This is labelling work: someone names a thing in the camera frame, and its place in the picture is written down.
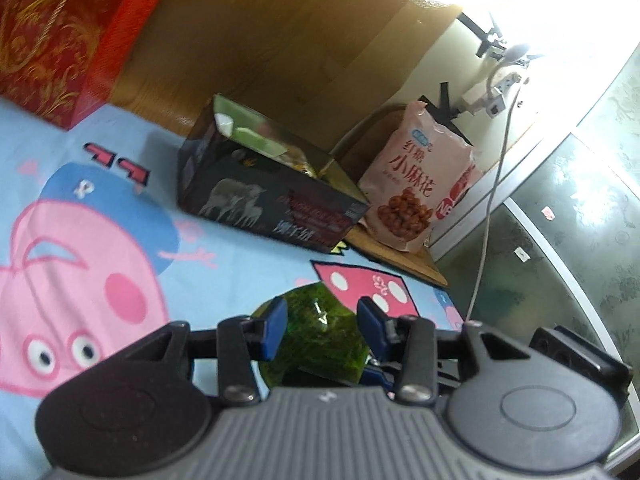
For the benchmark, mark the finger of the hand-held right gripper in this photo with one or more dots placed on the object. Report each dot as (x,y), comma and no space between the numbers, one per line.
(382,376)

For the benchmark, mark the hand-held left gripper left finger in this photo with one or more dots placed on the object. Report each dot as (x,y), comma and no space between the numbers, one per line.
(274,327)

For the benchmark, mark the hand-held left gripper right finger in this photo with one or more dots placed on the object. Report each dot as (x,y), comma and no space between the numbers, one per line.
(371,327)

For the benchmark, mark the green snack packet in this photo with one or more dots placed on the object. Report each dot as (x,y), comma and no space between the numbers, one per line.
(315,340)

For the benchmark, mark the black printed cardboard box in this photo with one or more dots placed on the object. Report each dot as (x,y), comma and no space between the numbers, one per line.
(260,200)

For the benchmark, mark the brown wooden stool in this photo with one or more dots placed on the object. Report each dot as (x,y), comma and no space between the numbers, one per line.
(395,260)

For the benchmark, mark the printed cartoon blanket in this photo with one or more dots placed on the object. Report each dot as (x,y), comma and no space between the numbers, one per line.
(225,270)

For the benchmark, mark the small paper scrap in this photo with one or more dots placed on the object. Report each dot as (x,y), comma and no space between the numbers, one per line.
(521,255)
(548,213)

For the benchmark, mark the pink snack bag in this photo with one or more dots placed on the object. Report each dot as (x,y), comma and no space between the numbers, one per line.
(415,185)

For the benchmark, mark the white and green packet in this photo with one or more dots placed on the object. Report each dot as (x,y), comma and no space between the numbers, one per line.
(240,125)

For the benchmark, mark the black tape strip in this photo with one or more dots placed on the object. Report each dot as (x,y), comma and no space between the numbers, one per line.
(445,96)
(487,35)
(457,120)

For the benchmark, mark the white power strip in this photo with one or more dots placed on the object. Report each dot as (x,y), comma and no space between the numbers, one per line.
(492,95)

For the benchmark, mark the red gift bag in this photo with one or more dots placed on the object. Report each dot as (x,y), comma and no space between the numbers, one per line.
(60,40)

